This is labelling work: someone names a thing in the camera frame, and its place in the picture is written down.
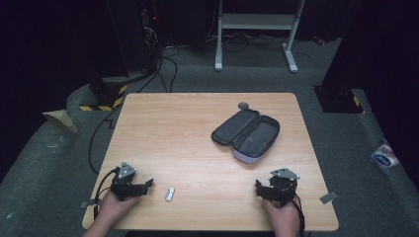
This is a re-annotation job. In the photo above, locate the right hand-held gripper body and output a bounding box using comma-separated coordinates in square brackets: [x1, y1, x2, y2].
[267, 167, 301, 207]

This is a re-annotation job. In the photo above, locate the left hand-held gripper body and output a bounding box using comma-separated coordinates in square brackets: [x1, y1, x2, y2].
[110, 160, 140, 201]

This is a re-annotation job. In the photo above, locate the small white flash drive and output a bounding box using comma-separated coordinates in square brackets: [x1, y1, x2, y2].
[164, 186, 177, 202]

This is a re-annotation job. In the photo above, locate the grey zip case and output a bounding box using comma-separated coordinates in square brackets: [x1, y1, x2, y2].
[210, 109, 282, 165]

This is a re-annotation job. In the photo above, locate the person's left hand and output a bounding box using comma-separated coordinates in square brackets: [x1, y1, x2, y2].
[97, 190, 140, 229]

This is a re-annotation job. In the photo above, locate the person's right hand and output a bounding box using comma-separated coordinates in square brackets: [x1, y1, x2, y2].
[262, 195, 302, 237]

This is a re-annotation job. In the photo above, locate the grey tape strip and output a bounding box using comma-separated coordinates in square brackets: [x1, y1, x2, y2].
[79, 198, 103, 209]
[318, 191, 339, 205]

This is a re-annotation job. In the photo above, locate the yellow-black striped stand base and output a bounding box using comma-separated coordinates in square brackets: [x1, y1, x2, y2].
[78, 76, 128, 113]

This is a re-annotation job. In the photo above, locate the black stand base yellow mark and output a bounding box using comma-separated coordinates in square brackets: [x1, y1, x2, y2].
[313, 84, 366, 115]

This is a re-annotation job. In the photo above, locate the white and blue packet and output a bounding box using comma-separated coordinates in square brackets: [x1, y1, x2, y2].
[370, 140, 401, 171]

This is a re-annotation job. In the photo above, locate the dark computer tower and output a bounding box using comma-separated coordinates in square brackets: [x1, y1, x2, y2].
[107, 0, 166, 75]

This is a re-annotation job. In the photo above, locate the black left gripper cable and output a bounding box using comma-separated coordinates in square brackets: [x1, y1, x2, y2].
[93, 167, 120, 221]

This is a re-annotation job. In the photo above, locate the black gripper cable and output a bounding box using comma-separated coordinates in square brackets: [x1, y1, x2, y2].
[93, 167, 120, 221]
[291, 197, 306, 237]

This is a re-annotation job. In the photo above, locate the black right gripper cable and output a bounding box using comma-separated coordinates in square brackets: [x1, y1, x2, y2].
[291, 197, 306, 237]

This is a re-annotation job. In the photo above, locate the black floor cable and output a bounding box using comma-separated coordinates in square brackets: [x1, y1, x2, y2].
[87, 107, 124, 176]

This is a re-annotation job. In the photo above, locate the bundle of black floor cables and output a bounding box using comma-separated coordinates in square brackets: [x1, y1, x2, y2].
[136, 45, 182, 94]

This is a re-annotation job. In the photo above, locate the white metal stand frame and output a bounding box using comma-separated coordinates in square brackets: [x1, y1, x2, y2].
[213, 0, 306, 74]

